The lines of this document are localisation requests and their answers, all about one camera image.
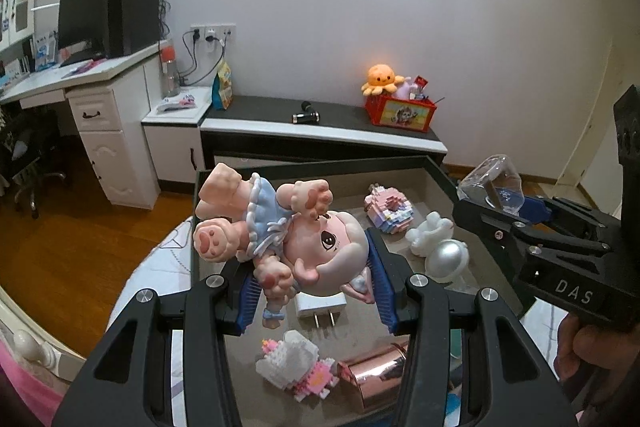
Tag black-topped low cabinet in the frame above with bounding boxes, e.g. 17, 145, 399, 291
200, 96, 448, 174

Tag white astronaut figurine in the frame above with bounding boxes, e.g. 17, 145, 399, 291
406, 212, 470, 284

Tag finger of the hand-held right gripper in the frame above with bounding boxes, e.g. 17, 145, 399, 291
452, 197, 613, 260
520, 193, 623, 244

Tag black computer tower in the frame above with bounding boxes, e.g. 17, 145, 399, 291
106, 0, 162, 58

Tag pink papers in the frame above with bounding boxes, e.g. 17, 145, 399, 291
62, 59, 108, 78

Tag pastel block toy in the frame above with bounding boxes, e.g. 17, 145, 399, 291
364, 183, 416, 236

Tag orange octopus plush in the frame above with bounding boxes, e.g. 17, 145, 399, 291
362, 64, 406, 97

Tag black computer monitor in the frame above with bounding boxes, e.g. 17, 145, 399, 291
56, 0, 111, 64

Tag white bedside cabinet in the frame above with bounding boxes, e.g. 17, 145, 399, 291
141, 86, 213, 194

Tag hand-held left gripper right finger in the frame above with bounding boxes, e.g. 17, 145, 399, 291
365, 227, 583, 427

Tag blue yellow snack bag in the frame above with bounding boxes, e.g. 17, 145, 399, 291
212, 61, 236, 110

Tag black flashlight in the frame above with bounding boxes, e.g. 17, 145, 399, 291
292, 101, 320, 124

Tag pink doll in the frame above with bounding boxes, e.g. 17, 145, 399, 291
192, 163, 375, 327

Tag white desk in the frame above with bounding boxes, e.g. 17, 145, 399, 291
0, 39, 173, 208

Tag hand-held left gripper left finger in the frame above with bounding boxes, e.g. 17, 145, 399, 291
50, 264, 262, 427

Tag rose gold round can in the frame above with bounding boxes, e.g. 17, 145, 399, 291
338, 341, 411, 414

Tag printed leaflets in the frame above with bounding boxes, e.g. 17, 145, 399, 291
156, 94, 199, 114

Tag clear plastic cup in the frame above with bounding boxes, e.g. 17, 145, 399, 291
457, 154, 526, 215

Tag red printed storage box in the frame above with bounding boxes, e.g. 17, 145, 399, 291
365, 92, 438, 136

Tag black power cable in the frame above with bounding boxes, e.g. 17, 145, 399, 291
179, 32, 231, 86

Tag white wall outlet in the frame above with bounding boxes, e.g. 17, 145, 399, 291
190, 23, 237, 44

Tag white pink block toy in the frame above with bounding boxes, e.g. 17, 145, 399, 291
256, 329, 339, 396

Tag blue and white box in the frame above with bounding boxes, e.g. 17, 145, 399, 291
32, 32, 57, 70

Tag white glass-door cabinet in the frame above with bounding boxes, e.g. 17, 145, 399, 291
0, 0, 40, 52

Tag bottle with red cap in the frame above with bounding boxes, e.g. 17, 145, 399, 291
161, 46, 181, 98

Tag person's right hand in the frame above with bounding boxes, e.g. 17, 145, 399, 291
552, 312, 640, 413

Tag pink box with black rim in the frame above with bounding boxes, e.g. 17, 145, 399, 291
189, 155, 525, 427

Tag white charger plug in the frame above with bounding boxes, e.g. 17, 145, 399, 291
295, 291, 347, 331

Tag black office chair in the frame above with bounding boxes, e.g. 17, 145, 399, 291
0, 107, 68, 219

